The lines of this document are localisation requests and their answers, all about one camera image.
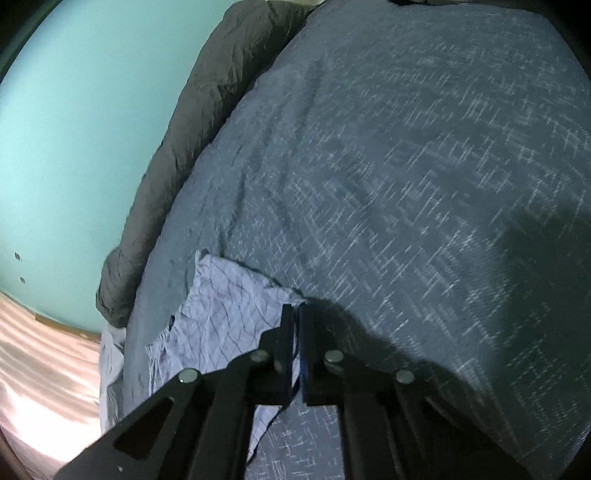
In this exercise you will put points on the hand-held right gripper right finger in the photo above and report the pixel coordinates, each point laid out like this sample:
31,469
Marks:
318,378

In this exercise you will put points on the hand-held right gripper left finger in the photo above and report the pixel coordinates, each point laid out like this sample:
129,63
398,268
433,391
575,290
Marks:
277,369

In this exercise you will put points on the blue checked shorts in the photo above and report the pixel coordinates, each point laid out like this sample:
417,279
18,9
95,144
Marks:
221,304

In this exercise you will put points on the light grey blanket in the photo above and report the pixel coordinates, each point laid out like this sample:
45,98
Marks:
111,369

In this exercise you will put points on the wooden board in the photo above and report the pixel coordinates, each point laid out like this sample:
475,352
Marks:
60,324

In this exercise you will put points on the pink curtain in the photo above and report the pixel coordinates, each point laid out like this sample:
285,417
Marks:
41,383

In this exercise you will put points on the grey rolled duvet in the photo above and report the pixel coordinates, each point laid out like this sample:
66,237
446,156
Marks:
184,138

